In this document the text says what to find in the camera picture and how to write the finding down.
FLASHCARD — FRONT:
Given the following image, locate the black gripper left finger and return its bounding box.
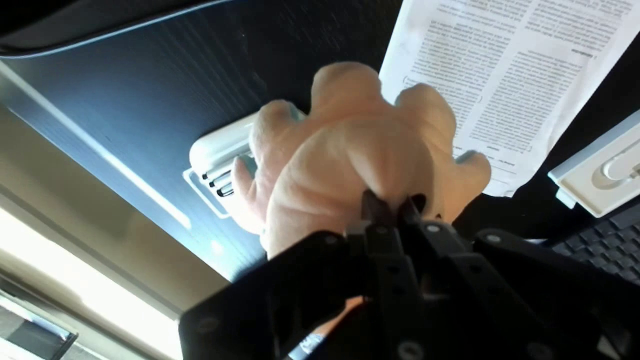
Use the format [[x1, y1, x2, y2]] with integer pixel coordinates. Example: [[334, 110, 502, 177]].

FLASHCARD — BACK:
[[178, 188, 428, 360]]

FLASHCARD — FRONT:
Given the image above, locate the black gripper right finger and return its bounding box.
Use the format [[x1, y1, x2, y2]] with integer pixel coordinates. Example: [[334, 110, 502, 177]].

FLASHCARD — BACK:
[[399, 198, 640, 360]]

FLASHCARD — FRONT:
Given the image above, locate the pink octopus plush toy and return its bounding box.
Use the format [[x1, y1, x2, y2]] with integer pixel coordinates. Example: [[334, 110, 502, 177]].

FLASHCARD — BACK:
[[228, 59, 494, 257]]

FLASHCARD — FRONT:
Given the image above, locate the patterned tissue box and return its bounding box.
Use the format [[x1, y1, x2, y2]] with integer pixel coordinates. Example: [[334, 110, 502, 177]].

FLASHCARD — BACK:
[[547, 107, 640, 220]]

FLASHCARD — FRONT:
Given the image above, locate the white desk lamp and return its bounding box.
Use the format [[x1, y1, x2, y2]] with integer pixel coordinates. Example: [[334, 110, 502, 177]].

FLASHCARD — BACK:
[[182, 110, 266, 220]]

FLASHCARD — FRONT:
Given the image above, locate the white printed paper sheet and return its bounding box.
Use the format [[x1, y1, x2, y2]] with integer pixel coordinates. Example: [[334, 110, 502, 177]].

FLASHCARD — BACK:
[[378, 0, 640, 198]]

